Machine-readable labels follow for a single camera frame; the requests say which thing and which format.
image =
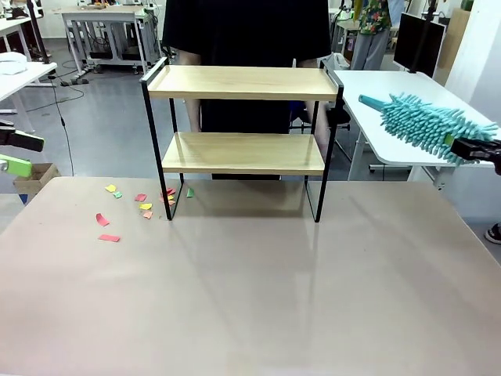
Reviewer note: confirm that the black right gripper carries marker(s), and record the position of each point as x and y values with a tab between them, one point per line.
498	167

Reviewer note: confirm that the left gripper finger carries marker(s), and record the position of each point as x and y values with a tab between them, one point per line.
19	140
15	166

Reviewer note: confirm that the teal microfiber duster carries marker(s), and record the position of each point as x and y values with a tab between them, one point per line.
422	121

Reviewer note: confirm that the person right forearm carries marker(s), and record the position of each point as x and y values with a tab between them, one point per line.
194	115

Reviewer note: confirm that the two-tier wood metal shelf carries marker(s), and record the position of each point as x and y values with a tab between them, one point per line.
238	82

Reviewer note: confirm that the brown cardboard box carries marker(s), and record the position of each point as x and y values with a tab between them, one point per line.
37	176

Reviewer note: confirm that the white side table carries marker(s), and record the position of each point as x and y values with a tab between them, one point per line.
35	72

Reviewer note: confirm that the white cloth bundle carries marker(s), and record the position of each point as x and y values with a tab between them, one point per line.
11	62

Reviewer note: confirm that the black floor power strip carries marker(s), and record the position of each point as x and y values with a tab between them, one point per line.
74	82

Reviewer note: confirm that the dark sneaker shoe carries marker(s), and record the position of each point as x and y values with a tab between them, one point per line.
494	234

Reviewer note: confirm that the yellow paper scrap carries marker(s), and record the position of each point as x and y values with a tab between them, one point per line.
146	206
110	188

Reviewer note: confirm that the curled red paper scrap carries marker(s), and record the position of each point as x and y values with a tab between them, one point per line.
102	219

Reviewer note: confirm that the green paper scrap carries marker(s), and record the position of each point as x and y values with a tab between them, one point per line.
117	194
190	192

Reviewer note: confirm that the black tripod pole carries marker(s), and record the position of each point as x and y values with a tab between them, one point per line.
39	33

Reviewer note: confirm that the brown cardboard board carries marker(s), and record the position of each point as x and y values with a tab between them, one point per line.
456	39

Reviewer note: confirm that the white background desk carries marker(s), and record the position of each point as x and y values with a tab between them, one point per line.
11	25

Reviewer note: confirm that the long red paper strip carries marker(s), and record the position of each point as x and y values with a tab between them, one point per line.
109	237

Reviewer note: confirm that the black stand pole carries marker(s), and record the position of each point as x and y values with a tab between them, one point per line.
422	43

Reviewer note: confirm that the black computer monitor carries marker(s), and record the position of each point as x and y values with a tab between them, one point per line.
405	43

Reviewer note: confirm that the black office chair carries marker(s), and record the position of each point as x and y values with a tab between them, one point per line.
340	117

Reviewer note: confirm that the white plastic bag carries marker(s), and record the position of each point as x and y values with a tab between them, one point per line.
337	60

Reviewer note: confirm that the person in floral shirt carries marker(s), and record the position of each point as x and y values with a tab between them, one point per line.
373	15

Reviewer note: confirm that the person in black shirt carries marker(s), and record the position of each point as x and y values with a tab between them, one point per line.
246	31

